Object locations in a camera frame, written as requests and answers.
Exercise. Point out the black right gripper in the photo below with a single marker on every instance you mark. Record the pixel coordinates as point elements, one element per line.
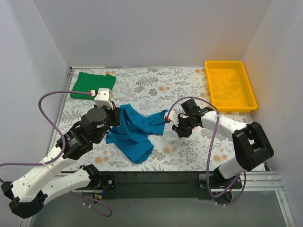
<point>181,126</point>

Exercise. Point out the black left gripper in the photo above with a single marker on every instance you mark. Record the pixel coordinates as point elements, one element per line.
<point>116,114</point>

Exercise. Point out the blue t shirt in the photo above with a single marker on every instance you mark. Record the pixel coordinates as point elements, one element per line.
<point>131,136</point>

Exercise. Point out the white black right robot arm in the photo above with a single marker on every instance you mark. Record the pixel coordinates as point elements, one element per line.
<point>251,145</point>

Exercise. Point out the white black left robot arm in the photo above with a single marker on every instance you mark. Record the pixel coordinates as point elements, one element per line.
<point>31,192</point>

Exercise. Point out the green folded t shirt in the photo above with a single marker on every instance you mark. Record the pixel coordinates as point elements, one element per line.
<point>87,82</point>

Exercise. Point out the floral patterned table mat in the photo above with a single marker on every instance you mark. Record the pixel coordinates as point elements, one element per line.
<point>151,90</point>

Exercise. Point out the yellow plastic bin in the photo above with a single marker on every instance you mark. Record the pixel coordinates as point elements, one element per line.
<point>229,86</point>

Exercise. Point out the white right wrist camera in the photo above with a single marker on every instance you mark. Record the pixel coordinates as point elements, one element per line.
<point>171,116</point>

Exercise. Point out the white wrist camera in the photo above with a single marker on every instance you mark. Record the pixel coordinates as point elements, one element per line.
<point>171,116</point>
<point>103,98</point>

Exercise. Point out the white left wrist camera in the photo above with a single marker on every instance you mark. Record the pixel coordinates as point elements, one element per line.
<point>103,98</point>

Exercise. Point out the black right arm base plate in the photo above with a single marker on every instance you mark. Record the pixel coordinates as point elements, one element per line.
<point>216,182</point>

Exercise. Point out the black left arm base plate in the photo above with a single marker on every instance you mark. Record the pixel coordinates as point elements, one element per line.
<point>99,182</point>

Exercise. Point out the aluminium frame rail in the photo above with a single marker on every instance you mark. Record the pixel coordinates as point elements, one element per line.
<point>173,199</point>

